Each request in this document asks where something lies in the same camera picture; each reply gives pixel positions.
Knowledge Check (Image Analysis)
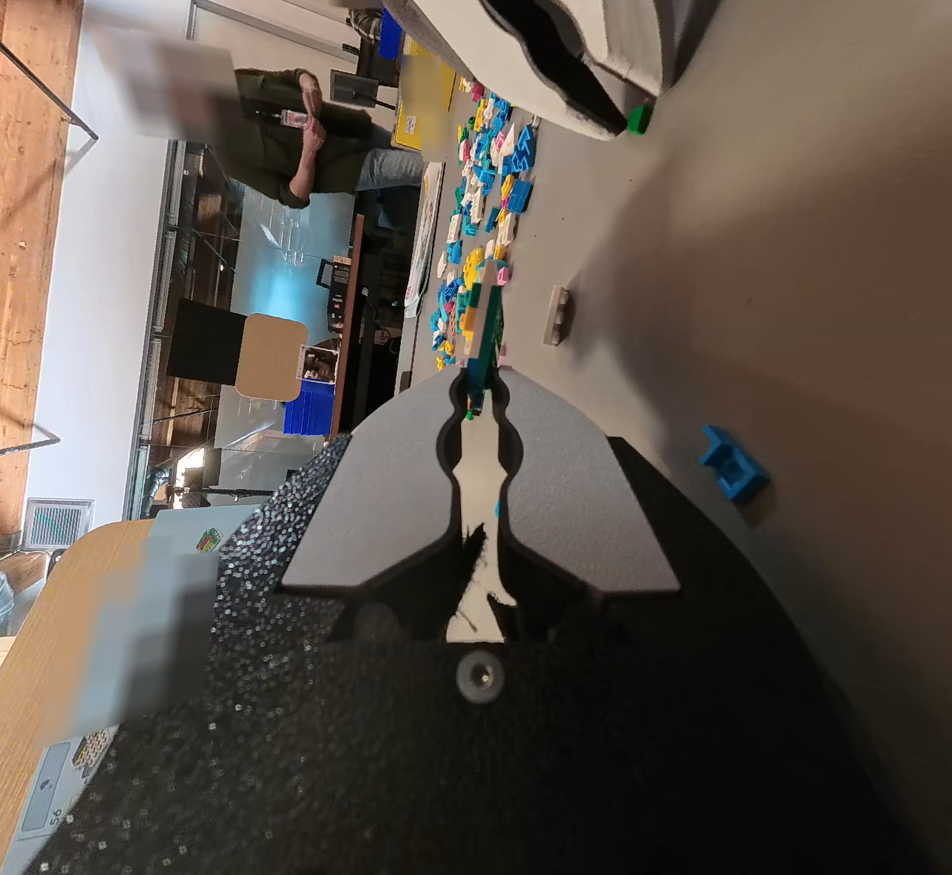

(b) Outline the long white toy brick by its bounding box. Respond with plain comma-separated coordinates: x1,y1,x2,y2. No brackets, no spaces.
543,286,572,348

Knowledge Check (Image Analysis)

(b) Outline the beige chair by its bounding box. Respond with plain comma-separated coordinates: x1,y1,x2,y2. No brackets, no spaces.
235,313,309,402

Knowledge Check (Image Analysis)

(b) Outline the white instruction booklet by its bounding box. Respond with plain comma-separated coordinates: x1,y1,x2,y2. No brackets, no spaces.
404,161,446,318

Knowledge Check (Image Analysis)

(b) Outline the multicoloured toy brick assembly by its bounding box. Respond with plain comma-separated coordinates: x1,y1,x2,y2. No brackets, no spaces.
455,257,508,421

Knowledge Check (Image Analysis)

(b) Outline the pile of colourful toy bricks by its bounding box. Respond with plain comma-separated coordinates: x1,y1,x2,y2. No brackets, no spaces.
430,75,540,370

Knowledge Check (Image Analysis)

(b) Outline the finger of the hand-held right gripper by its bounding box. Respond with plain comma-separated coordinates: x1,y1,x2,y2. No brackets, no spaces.
383,0,629,141
513,0,718,102

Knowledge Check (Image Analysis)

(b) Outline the blue toy brick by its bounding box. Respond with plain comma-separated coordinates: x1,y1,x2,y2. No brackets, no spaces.
698,425,771,504

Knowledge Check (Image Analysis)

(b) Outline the yellow box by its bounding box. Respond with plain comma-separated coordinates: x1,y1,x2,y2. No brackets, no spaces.
392,57,456,153

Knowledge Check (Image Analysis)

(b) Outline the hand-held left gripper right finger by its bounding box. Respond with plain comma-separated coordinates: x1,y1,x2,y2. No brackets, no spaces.
491,368,681,597

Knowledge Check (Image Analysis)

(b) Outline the dark standing table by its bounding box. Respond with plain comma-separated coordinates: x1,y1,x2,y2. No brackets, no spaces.
327,213,406,437

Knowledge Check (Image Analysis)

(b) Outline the stack of blue bins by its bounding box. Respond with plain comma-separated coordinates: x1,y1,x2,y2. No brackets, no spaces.
283,380,337,438

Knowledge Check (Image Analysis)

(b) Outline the thin metal rod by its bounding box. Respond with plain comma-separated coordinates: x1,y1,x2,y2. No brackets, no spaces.
0,42,100,141

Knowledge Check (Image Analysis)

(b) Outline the laptop with stickers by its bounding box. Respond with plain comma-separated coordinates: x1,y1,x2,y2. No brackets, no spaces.
149,503,261,563

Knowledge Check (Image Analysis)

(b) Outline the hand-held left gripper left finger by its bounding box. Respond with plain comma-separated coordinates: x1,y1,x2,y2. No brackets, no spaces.
281,371,477,599

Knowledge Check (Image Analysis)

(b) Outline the light wooden table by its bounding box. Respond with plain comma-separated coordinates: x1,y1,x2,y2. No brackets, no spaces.
0,518,224,875

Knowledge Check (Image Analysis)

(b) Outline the white wall vent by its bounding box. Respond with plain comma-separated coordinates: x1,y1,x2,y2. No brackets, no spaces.
22,498,96,551

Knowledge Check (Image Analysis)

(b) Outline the black panel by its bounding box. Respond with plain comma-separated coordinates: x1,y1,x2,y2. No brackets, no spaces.
166,298,248,385

